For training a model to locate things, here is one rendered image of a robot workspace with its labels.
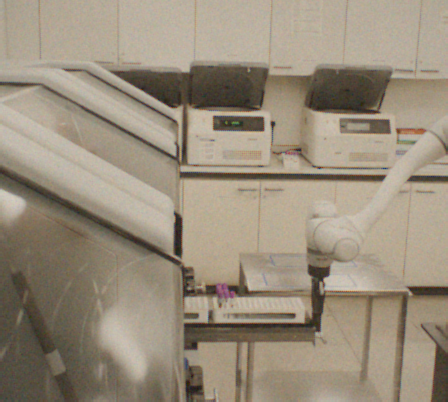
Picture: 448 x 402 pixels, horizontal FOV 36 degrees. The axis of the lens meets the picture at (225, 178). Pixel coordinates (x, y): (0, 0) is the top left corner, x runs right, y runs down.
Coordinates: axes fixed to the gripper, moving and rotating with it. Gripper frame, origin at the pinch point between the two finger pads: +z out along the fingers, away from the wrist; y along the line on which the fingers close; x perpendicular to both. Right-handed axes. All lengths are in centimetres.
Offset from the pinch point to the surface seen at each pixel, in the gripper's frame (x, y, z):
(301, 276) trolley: 2.0, -38.9, -2.1
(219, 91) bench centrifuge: -17, -270, -57
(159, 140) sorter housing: -52, 32, -65
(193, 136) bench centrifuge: -36, -230, -31
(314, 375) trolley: 15, -62, 52
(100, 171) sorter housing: -60, 104, -70
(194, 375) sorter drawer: -42, 40, -2
